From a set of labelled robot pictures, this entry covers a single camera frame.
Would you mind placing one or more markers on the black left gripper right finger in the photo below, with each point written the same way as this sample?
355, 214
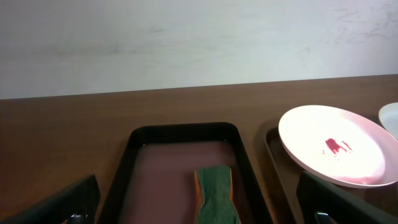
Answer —
322, 202

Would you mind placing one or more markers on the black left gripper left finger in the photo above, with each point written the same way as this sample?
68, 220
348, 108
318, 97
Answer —
76, 203

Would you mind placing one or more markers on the pink plate with red stain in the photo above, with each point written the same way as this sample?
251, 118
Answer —
339, 146

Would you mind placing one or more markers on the green and orange sponge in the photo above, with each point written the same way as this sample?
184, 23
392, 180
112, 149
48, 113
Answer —
214, 196

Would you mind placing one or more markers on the pale green stained plate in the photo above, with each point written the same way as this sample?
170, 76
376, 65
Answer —
388, 117

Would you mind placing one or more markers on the large brown serving tray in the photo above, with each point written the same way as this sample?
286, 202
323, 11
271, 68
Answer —
288, 172

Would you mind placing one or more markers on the small black water tray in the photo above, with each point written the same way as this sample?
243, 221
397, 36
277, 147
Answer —
154, 182

